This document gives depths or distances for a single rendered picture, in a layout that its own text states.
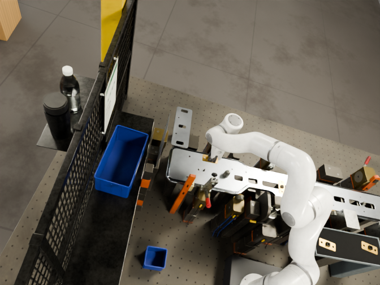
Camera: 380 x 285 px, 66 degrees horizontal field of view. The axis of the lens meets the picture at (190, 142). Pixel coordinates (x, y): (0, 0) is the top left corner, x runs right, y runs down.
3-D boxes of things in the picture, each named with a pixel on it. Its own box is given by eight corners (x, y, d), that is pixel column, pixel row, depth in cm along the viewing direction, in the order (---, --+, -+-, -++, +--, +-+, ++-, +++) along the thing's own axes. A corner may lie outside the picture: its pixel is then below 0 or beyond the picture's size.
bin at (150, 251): (164, 252, 162) (167, 249, 155) (162, 272, 157) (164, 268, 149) (145, 249, 161) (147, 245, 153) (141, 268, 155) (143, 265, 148)
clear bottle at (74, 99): (83, 103, 114) (80, 64, 98) (78, 116, 110) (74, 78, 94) (66, 99, 113) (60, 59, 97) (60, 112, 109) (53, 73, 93)
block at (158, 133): (158, 161, 192) (168, 130, 163) (156, 172, 188) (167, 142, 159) (146, 159, 191) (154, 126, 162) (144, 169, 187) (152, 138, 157)
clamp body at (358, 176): (336, 188, 218) (373, 164, 189) (340, 205, 210) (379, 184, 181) (325, 185, 217) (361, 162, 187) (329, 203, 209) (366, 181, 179)
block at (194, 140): (188, 155, 201) (199, 132, 178) (186, 171, 194) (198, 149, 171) (178, 154, 200) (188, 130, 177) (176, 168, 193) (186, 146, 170)
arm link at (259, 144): (255, 175, 108) (203, 145, 130) (284, 158, 116) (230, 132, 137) (256, 154, 103) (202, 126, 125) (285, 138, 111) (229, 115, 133)
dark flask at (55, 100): (75, 126, 108) (71, 94, 93) (68, 143, 103) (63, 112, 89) (54, 122, 106) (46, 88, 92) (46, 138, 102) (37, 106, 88)
